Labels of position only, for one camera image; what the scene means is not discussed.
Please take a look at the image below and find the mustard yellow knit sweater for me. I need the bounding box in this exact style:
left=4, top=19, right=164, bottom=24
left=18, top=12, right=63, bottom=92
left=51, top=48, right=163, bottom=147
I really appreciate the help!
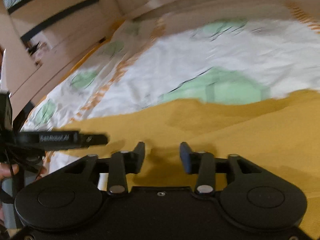
left=48, top=90, right=319, bottom=238

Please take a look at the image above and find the person's left hand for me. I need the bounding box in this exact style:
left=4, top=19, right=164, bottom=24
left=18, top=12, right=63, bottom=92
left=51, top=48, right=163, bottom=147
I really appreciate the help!
left=0, top=163, right=47, bottom=181

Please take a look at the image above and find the white patterned duvet cover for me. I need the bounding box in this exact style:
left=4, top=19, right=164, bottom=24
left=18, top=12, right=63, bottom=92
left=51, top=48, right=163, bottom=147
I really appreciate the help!
left=21, top=0, right=320, bottom=190

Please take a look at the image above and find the light wooden bed frame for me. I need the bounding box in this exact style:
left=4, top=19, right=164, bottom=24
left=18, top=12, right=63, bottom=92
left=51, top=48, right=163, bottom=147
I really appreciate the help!
left=0, top=0, right=320, bottom=131

